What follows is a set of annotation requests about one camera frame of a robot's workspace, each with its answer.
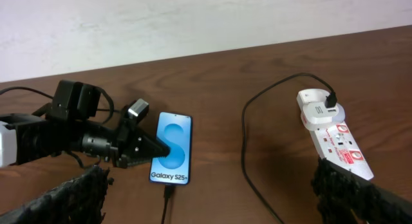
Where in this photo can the white power strip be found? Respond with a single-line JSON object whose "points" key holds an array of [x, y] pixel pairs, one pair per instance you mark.
{"points": [[331, 136]]}

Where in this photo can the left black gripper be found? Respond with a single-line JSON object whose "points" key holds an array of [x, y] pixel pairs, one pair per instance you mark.
{"points": [[132, 146]]}

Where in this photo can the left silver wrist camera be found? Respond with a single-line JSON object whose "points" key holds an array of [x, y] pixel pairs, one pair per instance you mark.
{"points": [[138, 110]]}

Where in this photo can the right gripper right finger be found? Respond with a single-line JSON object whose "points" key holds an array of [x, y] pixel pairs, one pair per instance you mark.
{"points": [[345, 197]]}

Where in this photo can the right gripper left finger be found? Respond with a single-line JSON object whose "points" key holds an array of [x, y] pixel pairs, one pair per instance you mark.
{"points": [[79, 200]]}

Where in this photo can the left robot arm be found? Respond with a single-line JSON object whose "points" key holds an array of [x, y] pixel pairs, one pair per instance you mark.
{"points": [[80, 118]]}

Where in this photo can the blue Galaxy smartphone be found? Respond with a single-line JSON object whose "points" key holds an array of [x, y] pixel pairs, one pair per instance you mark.
{"points": [[174, 130]]}

